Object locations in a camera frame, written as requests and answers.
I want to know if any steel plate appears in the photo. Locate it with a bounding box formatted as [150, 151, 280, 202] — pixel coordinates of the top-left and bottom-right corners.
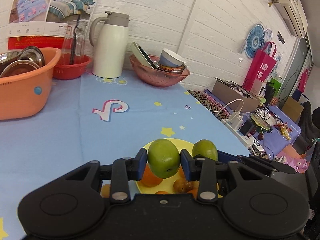
[16, 45, 45, 68]
[0, 59, 40, 78]

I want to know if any yellow plastic plate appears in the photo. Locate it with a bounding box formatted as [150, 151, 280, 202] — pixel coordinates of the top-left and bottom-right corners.
[135, 138, 223, 198]

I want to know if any pale green plate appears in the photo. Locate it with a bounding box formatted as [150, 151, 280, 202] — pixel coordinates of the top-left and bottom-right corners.
[131, 41, 157, 69]

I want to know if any white charger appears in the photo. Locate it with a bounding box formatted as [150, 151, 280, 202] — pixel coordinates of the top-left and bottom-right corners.
[228, 111, 244, 130]

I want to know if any orange plastic basket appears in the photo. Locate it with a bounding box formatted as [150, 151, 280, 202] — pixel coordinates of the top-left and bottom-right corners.
[0, 47, 62, 121]

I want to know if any pink glass bowl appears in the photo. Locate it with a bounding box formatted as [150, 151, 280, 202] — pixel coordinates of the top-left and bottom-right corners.
[129, 54, 191, 88]

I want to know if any black adapter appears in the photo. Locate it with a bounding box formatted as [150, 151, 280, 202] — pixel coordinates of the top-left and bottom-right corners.
[240, 119, 257, 136]

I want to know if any blue and white cup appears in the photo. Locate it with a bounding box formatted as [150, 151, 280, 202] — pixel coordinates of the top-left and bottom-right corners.
[158, 48, 187, 68]

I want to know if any dark cloth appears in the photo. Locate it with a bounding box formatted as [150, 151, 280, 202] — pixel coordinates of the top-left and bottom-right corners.
[299, 100, 319, 142]

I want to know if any wall calendar poster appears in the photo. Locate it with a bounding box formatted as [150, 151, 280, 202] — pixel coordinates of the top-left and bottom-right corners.
[7, 0, 105, 50]

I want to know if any blue printed tablecloth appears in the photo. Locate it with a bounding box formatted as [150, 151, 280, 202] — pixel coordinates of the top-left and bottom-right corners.
[0, 69, 250, 240]

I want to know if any pink gift bag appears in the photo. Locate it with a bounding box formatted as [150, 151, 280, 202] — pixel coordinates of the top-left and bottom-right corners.
[244, 41, 277, 93]

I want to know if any brown cardboard box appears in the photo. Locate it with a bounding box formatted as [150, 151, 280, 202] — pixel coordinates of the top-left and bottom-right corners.
[281, 96, 304, 123]

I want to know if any pale pink box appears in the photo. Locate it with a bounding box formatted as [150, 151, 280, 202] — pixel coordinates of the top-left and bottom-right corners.
[251, 80, 266, 96]

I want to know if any steel bowl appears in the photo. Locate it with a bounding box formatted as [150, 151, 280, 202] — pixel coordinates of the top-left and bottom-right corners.
[156, 64, 188, 73]

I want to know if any patterned cloth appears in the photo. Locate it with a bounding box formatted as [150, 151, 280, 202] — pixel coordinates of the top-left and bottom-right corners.
[187, 90, 233, 122]

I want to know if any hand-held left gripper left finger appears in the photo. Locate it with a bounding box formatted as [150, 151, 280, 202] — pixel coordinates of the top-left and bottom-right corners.
[59, 148, 148, 204]

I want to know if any large green fruit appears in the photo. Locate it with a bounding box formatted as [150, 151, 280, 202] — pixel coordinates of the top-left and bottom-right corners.
[147, 139, 181, 179]

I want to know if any small yellow-orange tangerine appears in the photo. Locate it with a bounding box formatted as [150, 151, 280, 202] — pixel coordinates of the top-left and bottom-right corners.
[100, 184, 112, 197]

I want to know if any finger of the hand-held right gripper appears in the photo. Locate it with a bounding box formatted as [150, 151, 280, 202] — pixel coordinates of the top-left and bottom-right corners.
[217, 151, 297, 178]

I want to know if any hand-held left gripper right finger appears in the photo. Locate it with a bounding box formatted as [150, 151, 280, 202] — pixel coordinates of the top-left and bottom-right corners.
[180, 149, 253, 203]

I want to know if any white thermos jug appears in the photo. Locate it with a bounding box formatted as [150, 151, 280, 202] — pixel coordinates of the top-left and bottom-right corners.
[89, 11, 131, 78]

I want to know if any black straw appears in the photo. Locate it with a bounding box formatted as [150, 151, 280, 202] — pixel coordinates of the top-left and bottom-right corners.
[70, 15, 80, 65]

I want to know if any white air conditioner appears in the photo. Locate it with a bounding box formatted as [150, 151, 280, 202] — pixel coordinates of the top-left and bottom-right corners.
[274, 0, 308, 38]

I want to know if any red plastic basket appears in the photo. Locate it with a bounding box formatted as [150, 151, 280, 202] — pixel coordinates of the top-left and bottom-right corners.
[52, 54, 92, 80]

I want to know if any blue paper fan decoration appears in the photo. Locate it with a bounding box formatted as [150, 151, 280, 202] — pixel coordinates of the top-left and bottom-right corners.
[240, 24, 265, 59]

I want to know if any brown longan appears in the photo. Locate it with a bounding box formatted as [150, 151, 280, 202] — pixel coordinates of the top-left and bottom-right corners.
[173, 179, 193, 193]

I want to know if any lilac cloth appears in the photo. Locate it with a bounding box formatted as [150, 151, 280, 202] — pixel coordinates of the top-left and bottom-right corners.
[250, 105, 302, 160]

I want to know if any oval green fruit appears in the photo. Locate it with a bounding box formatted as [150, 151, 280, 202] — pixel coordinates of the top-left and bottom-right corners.
[192, 139, 218, 161]

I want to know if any white power strip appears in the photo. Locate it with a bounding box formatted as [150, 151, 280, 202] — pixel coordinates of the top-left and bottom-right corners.
[221, 119, 265, 153]

